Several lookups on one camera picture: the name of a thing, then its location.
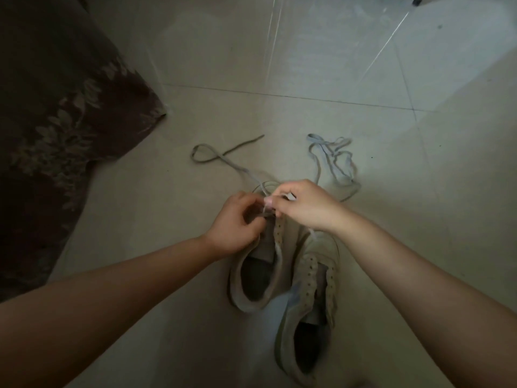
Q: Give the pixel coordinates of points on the person's right hand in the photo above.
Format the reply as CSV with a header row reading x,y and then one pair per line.
x,y
311,208

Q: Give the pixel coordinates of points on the person's right thumb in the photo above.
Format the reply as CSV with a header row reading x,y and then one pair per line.
x,y
278,206

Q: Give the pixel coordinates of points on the person's left thumb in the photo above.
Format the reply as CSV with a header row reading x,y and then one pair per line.
x,y
254,228

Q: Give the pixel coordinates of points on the grey sneaker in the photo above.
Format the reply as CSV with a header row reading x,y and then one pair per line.
x,y
258,278
307,303

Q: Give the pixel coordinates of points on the grey shoelace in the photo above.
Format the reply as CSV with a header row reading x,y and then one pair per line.
x,y
238,167
339,165

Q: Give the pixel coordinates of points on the person's right forearm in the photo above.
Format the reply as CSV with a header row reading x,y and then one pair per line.
x,y
424,303

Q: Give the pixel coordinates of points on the person's left hand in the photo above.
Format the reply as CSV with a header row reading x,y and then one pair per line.
x,y
228,228

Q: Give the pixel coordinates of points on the person's left forearm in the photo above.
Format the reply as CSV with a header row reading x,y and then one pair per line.
x,y
101,307

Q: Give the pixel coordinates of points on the dark floral cloth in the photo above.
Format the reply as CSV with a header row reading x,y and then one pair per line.
x,y
56,129

